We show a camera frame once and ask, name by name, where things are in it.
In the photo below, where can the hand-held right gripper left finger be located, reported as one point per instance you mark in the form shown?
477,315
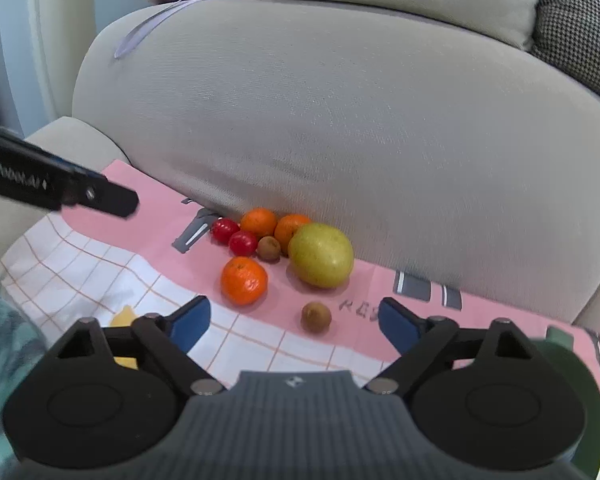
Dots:
192,322

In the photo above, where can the brown kiwi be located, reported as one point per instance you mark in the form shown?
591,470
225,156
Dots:
315,317

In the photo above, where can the houndstooth pillow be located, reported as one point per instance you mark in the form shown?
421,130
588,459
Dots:
580,25

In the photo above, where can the yellow-green apple top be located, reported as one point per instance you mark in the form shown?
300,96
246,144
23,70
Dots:
321,256

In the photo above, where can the lavender ribbon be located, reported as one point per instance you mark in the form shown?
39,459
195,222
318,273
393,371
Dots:
145,27

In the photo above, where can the teal patterned cloth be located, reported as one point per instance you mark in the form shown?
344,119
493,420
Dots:
5,385

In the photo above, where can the green bowl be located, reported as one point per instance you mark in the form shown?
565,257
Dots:
575,375

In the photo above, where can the beige sofa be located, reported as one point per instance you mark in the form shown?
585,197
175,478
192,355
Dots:
330,120

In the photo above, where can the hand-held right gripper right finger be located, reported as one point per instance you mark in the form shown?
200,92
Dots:
397,329

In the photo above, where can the pink white printed cloth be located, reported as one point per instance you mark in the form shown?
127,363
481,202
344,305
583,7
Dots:
145,245

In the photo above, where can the small tan ball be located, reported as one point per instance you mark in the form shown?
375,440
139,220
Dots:
269,248

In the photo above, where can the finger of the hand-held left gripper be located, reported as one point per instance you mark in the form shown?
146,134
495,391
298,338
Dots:
107,195

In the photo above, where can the orange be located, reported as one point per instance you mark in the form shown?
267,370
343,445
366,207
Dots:
289,232
259,222
244,281

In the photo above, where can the small red apple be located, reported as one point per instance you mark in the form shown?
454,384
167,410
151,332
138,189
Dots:
243,243
224,230

